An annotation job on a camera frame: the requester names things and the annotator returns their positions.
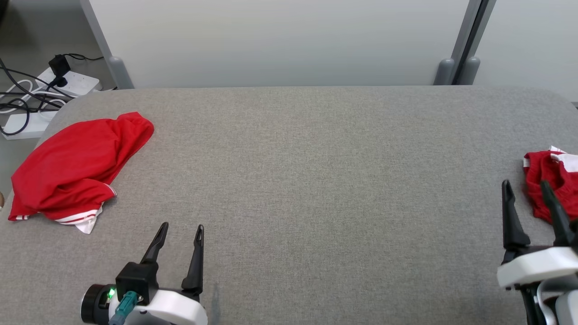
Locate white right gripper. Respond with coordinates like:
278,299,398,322
497,180,578,289

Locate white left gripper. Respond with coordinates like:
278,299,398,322
108,222,208,325

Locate red shorts with white stripes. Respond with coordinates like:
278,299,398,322
523,146,578,225

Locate red Bulls 23 jersey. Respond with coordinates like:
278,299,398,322
8,112,155,234

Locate narrow white partition panel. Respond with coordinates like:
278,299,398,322
474,0,578,88

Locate black power adapter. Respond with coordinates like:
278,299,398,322
48,54,71,88

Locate wide white partition panel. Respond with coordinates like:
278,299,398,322
90,0,472,88

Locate teal left camera connector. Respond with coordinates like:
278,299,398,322
108,291,138,325

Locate dark grey partition post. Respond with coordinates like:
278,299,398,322
458,0,497,86

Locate slanted grey partition post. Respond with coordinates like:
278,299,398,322
79,0,135,89

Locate white power strip with cables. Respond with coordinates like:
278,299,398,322
0,92,65,137

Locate thin black adapter cable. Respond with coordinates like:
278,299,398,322
63,53,105,62

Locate white power cable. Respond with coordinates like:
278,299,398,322
0,80,48,114

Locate black power cable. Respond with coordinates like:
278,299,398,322
0,58,60,87

